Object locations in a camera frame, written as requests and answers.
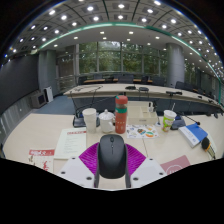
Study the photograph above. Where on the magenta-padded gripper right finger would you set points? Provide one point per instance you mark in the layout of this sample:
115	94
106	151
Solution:
138	161

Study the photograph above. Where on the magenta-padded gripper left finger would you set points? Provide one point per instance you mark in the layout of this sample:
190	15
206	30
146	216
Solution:
85	163

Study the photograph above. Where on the black computer mouse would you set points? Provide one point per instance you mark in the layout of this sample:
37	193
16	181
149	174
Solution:
112	156

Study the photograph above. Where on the pink mouse pad with drawing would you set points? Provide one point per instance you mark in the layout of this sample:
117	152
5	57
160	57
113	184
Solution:
175	165

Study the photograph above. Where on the cream paper booklet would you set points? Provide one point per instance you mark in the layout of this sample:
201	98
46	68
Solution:
70	143

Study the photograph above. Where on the colourful printed leaflet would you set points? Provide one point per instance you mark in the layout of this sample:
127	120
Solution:
141	131

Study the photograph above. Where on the black microphone base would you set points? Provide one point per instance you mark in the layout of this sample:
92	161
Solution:
79	122

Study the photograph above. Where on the stack of white paper cups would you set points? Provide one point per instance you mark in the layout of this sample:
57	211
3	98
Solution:
90	120

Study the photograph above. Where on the red and white magazine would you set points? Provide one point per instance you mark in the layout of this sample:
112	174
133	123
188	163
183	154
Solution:
41	159

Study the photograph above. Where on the white tray box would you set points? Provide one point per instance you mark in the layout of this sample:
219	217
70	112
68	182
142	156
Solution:
141	116

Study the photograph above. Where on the white lidded ceramic mug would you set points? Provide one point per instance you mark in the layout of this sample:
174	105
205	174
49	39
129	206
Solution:
106	122

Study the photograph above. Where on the red thermos bottle green band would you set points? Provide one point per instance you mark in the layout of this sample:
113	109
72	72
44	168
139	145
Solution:
121	116

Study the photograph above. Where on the green and white paper cup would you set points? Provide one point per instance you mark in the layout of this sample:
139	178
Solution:
168	120

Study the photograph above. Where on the dark grey pouch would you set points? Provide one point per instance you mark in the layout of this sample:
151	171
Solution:
178	124

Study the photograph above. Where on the blue and white book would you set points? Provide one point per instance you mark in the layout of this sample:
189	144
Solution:
193	133

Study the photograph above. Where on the black and yellow brush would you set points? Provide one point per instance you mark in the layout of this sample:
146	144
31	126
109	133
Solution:
206	144

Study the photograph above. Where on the long curved conference table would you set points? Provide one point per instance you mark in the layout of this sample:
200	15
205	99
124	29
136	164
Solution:
110	90

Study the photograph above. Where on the group of dark office chairs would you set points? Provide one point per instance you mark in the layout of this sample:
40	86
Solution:
156	81

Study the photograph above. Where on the group of ceiling lights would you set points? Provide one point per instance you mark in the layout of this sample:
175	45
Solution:
120	16

